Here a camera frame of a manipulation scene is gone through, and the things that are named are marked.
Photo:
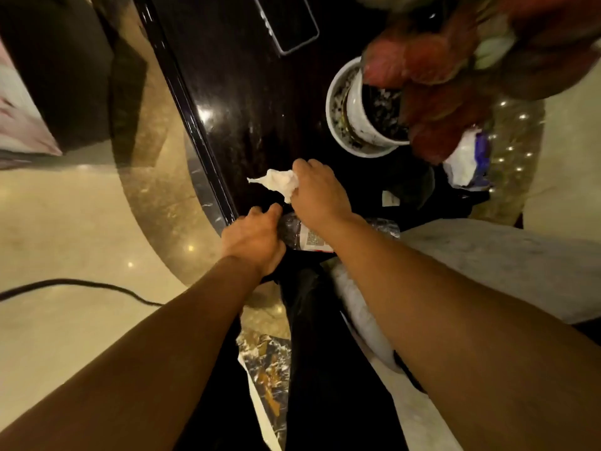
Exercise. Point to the pink and white pillow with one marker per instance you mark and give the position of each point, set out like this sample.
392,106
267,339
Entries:
21,117

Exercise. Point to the white and purple packet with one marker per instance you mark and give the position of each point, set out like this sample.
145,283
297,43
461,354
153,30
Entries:
465,159

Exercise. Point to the grey sofa cushion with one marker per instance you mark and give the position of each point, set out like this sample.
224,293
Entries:
493,262

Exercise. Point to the person's left forearm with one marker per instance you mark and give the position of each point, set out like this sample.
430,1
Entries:
141,371

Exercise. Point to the dark armchair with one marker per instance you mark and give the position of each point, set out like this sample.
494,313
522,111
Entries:
61,65

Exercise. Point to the black smartphone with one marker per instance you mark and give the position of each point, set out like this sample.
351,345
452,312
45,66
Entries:
286,18

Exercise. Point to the person's right hand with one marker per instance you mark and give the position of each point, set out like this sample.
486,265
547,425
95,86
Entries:
319,197

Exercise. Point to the white pot saucer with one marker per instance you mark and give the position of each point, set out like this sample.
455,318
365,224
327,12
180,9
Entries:
335,112

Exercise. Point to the person's right fingers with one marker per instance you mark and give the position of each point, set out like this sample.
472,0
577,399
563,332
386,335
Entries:
305,169

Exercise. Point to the person's left thumb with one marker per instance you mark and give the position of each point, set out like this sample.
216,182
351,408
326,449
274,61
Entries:
275,213

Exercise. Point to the red leafed plant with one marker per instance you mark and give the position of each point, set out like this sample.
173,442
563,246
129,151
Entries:
436,65

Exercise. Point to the clear plastic bottle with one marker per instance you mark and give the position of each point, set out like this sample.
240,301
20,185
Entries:
300,234

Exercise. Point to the small white paper tag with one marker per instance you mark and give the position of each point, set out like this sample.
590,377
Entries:
390,198

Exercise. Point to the white tissue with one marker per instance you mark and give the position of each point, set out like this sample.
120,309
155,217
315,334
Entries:
277,179

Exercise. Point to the black garbage bag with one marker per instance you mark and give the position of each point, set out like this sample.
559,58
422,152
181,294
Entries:
333,352

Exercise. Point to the person's right forearm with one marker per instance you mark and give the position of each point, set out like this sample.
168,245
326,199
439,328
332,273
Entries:
469,352

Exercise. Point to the person's left hand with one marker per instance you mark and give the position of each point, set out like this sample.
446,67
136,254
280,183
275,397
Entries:
251,241

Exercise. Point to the white plant pot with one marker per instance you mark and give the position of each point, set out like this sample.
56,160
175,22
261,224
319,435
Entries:
364,119

